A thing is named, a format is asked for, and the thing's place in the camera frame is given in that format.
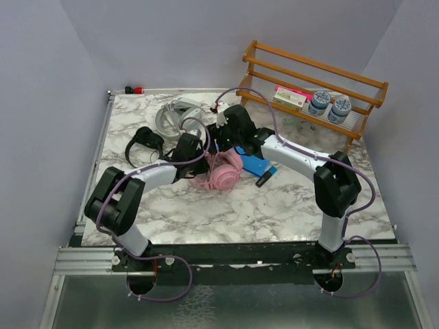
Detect white green cardboard box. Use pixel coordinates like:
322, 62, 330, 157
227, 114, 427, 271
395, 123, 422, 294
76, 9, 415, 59
273, 88, 307, 111

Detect blue white jar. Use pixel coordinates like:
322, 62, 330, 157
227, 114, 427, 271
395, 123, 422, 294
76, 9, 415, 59
328, 96, 353, 124
308, 90, 331, 117

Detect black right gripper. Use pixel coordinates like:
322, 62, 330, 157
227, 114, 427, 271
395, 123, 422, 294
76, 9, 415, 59
203, 120, 242, 156

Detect pink headphones with cable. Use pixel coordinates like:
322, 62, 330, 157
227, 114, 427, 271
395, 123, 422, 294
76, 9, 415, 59
189, 149, 244, 191

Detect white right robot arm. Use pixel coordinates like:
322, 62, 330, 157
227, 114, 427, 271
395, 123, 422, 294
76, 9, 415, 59
209, 101, 361, 268

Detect black headphones with cable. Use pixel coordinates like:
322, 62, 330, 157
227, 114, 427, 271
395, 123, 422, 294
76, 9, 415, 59
124, 126, 165, 167

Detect blue white jar right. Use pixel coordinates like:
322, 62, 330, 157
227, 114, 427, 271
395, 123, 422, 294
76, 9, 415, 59
328, 96, 353, 124

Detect blue black marker pen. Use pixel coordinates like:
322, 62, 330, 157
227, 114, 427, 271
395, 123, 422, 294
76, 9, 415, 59
255, 166, 277, 187

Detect grey white headphones with cable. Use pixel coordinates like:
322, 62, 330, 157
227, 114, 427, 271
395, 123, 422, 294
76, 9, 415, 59
155, 97, 203, 141

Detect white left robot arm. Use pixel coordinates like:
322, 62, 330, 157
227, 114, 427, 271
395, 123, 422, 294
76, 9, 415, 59
84, 133, 204, 271

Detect blue white jar left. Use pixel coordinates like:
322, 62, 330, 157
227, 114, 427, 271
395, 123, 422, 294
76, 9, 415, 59
308, 90, 331, 117

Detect clear tape roll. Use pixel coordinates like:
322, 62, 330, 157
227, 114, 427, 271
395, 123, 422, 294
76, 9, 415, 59
296, 121, 318, 144

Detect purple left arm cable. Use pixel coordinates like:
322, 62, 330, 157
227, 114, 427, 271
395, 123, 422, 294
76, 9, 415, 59
95, 117, 212, 302

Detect blue plastic board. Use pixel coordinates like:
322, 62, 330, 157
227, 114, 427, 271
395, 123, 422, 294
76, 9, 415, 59
234, 147, 270, 177

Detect red black emergency button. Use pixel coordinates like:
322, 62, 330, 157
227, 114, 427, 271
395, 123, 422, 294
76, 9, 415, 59
124, 86, 143, 95

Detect wooden two-tier rack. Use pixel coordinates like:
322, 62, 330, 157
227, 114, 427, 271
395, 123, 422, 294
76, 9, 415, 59
236, 40, 389, 153

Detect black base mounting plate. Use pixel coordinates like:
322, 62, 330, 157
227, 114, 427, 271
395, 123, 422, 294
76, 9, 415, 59
112, 241, 355, 285

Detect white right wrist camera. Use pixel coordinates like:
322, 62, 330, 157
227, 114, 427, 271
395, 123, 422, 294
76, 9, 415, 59
210, 100, 230, 115

